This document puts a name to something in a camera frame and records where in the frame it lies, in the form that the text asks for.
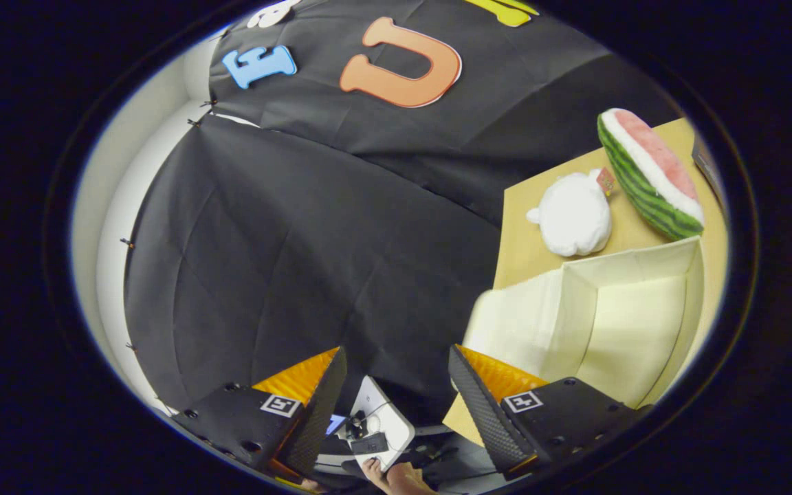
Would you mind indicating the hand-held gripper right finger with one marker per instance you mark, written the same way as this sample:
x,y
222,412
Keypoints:
x,y
485,419

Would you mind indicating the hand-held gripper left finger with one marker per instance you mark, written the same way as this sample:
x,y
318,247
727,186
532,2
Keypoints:
x,y
320,412

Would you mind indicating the white plush toy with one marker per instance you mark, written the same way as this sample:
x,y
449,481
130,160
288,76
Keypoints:
x,y
571,216

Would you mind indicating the white flat device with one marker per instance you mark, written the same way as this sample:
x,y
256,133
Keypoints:
x,y
379,402

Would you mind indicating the watermelon slice plush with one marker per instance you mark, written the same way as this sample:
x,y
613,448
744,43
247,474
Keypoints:
x,y
650,179

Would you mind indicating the lit blue screen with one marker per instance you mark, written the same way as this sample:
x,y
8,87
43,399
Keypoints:
x,y
335,424

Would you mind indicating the cream fabric storage box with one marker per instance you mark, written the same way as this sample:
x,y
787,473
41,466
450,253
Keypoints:
x,y
630,330

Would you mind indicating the black backdrop cloth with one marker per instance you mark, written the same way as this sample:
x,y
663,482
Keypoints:
x,y
300,240

